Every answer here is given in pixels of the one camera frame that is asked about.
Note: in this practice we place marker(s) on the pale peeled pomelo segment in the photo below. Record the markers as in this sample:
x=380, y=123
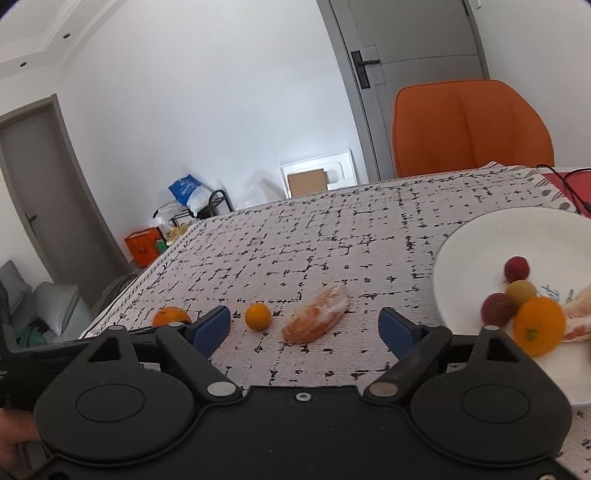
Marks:
x=579, y=314

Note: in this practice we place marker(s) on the grey-brown framed door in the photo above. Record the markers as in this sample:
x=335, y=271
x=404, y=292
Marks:
x=37, y=194

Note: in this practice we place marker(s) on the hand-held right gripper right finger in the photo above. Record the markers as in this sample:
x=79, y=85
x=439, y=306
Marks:
x=399, y=330

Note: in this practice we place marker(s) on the medium orange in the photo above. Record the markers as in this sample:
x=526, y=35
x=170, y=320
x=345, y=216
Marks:
x=171, y=315

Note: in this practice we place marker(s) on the orange chair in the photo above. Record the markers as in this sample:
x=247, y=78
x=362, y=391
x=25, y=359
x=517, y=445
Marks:
x=461, y=134

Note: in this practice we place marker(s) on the brown cardboard piece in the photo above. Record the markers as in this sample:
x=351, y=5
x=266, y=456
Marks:
x=306, y=183

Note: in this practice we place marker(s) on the red orange printed mat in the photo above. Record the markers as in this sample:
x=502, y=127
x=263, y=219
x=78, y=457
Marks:
x=577, y=187

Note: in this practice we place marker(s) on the white black-patterned tablecloth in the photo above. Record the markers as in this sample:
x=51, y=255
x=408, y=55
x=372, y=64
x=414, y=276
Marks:
x=323, y=230

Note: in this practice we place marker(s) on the black metal rack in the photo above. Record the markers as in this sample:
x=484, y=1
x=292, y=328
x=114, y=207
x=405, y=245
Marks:
x=217, y=203

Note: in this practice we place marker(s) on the clear plastic bag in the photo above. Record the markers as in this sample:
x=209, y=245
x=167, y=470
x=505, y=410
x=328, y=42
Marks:
x=261, y=187

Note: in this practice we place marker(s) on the orange box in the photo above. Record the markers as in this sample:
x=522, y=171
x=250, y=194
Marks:
x=143, y=247

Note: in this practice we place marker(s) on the blue plastic bag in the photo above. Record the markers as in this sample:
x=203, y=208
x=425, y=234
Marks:
x=187, y=189

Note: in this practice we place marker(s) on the person's left hand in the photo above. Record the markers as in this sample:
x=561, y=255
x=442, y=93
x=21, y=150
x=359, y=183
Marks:
x=18, y=427

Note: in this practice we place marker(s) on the white plate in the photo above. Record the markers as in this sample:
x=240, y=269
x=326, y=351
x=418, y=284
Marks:
x=480, y=240

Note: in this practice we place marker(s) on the grey sofa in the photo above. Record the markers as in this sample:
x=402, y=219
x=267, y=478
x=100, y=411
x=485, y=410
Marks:
x=60, y=309

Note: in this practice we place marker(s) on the large peeled pomelo segment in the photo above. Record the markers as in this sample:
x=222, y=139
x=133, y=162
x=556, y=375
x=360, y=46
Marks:
x=314, y=321

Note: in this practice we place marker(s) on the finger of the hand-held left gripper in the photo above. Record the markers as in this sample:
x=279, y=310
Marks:
x=143, y=333

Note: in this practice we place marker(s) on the green cloth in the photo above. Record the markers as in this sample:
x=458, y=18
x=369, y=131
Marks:
x=28, y=334

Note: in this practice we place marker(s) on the red lychee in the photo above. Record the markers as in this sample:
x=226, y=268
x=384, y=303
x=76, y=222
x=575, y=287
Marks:
x=497, y=310
x=516, y=269

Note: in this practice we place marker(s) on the white foam packaging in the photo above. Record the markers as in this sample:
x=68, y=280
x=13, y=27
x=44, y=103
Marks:
x=344, y=164

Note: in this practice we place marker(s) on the large orange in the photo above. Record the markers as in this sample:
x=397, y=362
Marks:
x=540, y=323

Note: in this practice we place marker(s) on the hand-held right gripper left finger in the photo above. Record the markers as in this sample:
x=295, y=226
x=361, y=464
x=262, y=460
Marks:
x=210, y=330

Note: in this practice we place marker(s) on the yellowish lychee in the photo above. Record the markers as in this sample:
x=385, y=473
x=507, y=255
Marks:
x=521, y=290

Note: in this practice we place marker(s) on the small orange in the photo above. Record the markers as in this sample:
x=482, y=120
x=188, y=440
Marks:
x=257, y=316

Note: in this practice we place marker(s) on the green backpack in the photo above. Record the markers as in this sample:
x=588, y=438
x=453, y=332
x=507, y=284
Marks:
x=115, y=288

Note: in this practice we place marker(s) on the pale yellow slippers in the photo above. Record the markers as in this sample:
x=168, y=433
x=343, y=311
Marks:
x=178, y=233

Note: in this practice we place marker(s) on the white plastic bag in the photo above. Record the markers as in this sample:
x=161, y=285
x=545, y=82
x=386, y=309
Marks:
x=168, y=213

